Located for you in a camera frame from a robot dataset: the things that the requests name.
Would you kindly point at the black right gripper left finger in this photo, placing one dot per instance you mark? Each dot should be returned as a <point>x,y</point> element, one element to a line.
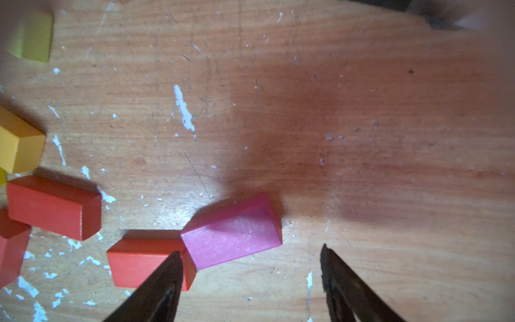
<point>157,298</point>

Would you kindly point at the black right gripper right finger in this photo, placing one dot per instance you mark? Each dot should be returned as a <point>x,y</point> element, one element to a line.
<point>348,297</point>

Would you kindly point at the red cube block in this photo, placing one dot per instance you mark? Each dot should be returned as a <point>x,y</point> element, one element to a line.
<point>132,261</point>

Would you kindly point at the small magenta block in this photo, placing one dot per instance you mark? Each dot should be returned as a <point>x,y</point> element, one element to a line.
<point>232,232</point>

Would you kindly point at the lime yellow long block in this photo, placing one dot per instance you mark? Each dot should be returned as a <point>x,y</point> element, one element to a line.
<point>32,37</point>

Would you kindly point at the small red block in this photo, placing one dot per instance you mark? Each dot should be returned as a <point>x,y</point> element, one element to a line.
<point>55,207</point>

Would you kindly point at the long red block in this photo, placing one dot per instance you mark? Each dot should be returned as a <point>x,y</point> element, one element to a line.
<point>14,241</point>

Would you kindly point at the bright yellow block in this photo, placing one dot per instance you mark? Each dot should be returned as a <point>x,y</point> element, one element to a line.
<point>3,179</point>

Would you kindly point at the orange block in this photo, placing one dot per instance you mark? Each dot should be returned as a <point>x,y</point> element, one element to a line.
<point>22,145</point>

